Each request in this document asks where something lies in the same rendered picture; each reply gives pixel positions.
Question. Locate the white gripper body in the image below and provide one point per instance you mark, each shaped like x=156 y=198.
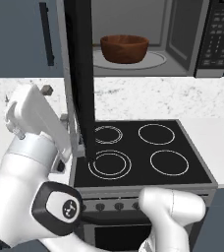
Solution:
x=35 y=111

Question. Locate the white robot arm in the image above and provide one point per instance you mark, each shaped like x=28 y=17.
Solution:
x=15 y=197

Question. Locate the black microwave door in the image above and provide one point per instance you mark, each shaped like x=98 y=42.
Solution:
x=79 y=65

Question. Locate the brown wooden bowl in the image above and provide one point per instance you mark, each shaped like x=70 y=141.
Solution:
x=124 y=49

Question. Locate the glass microwave turntable plate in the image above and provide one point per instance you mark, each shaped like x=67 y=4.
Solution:
x=155 y=60

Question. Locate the grey microwave oven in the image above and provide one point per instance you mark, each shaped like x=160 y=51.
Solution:
x=182 y=36

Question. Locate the black hob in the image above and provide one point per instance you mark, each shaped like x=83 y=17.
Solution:
x=140 y=164

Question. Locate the black oven knob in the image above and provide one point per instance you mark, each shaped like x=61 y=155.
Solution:
x=83 y=207
x=119 y=206
x=135 y=205
x=100 y=206

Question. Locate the dark blue base cupboard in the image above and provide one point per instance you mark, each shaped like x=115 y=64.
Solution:
x=218 y=223

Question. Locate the dark blue wall cupboard door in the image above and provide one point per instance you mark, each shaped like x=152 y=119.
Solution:
x=15 y=36

